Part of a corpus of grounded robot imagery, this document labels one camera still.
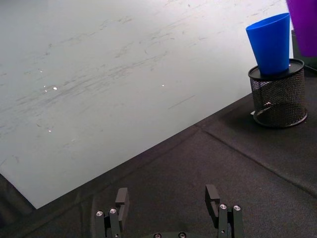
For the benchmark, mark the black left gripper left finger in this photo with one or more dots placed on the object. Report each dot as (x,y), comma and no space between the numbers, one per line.
(121,203)

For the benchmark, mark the purple plastic cup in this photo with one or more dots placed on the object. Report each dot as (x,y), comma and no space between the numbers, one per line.
(304,27)

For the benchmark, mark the blue plastic cup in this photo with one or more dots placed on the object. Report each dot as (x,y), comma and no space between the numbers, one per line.
(271,47)

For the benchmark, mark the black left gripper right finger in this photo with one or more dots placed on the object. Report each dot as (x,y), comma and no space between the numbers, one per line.
(214,202)

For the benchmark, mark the black mesh cylinder holder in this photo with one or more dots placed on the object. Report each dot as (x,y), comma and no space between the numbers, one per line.
(279,99)

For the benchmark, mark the black table cloth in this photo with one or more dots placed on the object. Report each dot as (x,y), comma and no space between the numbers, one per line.
(198,178)

